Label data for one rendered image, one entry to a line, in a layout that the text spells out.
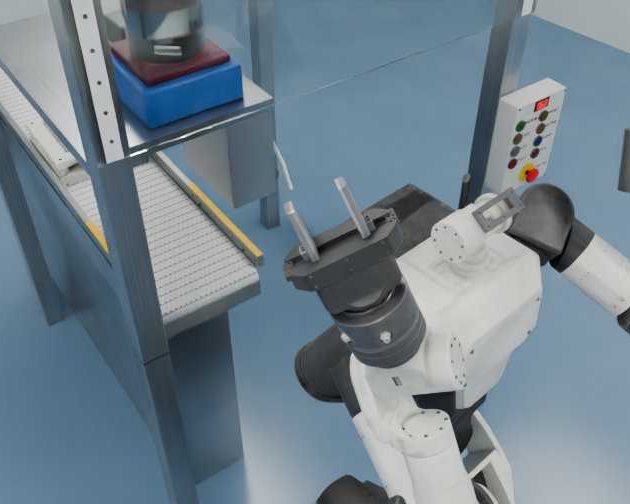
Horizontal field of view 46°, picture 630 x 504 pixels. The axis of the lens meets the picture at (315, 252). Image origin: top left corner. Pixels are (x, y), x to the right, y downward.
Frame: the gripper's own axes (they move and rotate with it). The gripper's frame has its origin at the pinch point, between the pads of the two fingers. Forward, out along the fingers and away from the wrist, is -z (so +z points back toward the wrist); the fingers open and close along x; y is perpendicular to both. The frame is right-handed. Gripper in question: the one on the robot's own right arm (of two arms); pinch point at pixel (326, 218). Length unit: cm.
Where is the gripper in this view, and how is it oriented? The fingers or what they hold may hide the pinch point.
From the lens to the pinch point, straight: 73.2
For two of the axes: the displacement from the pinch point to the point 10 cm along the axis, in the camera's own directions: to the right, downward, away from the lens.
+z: 4.0, 7.2, 5.7
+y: 1.8, 5.5, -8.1
